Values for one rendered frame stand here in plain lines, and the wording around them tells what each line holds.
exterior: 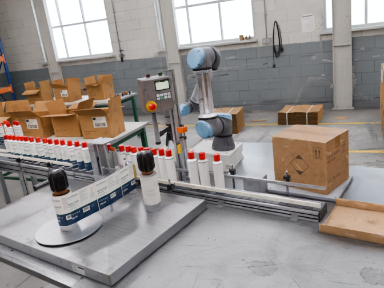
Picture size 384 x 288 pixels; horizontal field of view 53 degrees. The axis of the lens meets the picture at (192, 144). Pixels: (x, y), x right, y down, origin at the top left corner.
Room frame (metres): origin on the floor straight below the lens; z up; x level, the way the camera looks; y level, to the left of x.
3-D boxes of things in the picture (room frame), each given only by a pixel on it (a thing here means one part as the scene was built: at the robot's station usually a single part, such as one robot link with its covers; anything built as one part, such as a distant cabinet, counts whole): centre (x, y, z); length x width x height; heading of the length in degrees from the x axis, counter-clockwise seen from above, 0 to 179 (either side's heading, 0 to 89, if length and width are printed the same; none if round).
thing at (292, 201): (1.83, -0.08, 0.91); 1.07 x 0.01 x 0.02; 53
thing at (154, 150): (2.10, 0.22, 0.98); 0.05 x 0.05 x 0.20
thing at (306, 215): (2.03, 0.12, 0.85); 1.65 x 0.11 x 0.05; 53
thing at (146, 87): (2.16, 0.16, 1.38); 0.17 x 0.10 x 0.19; 109
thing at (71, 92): (6.55, 1.98, 0.97); 0.42 x 0.39 x 0.37; 152
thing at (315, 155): (1.90, -0.61, 0.99); 0.30 x 0.24 x 0.27; 42
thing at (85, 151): (2.46, 0.70, 0.98); 0.05 x 0.05 x 0.20
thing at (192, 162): (1.94, 0.01, 0.98); 0.05 x 0.05 x 0.20
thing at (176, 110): (2.18, 0.07, 1.16); 0.04 x 0.04 x 0.67; 53
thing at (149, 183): (1.76, 0.23, 1.03); 0.09 x 0.09 x 0.30
